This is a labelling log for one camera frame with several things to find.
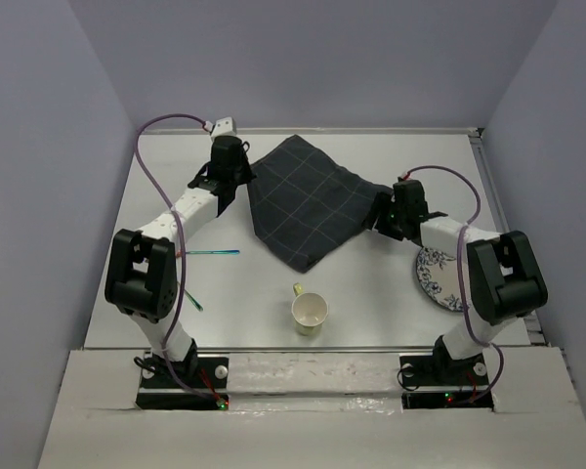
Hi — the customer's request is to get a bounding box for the blue floral plate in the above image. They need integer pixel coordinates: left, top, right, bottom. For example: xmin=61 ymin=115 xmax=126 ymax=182
xmin=414 ymin=247 xmax=463 ymax=314

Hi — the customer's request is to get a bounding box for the dark checked cloth placemat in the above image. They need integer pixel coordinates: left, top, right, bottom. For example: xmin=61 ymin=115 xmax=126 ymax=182
xmin=247 ymin=135 xmax=390 ymax=274

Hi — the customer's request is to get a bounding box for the iridescent spoon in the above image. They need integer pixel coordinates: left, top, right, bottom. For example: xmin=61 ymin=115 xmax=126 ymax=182
xmin=175 ymin=249 xmax=240 ymax=258

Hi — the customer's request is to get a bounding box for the cream yellow mug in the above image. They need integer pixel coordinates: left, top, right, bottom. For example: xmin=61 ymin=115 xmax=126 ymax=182
xmin=291 ymin=283 xmax=329 ymax=336

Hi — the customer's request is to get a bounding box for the iridescent fork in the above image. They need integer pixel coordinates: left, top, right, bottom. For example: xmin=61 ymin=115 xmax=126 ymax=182
xmin=183 ymin=289 xmax=204 ymax=312

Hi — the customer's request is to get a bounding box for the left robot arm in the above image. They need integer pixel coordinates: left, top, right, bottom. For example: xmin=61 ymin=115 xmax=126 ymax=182
xmin=104 ymin=135 xmax=254 ymax=386

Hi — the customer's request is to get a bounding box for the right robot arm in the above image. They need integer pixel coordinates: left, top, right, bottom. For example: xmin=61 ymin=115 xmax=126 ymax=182
xmin=363 ymin=180 xmax=549 ymax=383

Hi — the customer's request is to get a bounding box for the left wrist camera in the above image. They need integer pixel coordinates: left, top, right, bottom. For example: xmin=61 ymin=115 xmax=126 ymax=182
xmin=210 ymin=116 xmax=237 ymax=139

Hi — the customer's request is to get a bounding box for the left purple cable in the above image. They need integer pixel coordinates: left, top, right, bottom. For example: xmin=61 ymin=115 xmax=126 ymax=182
xmin=135 ymin=112 xmax=226 ymax=406

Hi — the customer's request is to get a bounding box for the purple cable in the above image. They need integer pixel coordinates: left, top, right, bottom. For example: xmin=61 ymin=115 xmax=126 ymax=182
xmin=398 ymin=164 xmax=509 ymax=403
xmin=135 ymin=112 xmax=226 ymax=406

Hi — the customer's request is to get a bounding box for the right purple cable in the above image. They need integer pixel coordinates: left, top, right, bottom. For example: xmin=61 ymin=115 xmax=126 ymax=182
xmin=398 ymin=164 xmax=509 ymax=403

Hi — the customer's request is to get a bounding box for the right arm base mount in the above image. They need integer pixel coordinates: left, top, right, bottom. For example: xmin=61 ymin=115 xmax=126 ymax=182
xmin=397 ymin=354 xmax=494 ymax=410

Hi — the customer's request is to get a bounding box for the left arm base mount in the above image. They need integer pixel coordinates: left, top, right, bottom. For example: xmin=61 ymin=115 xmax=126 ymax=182
xmin=133 ymin=352 xmax=230 ymax=411

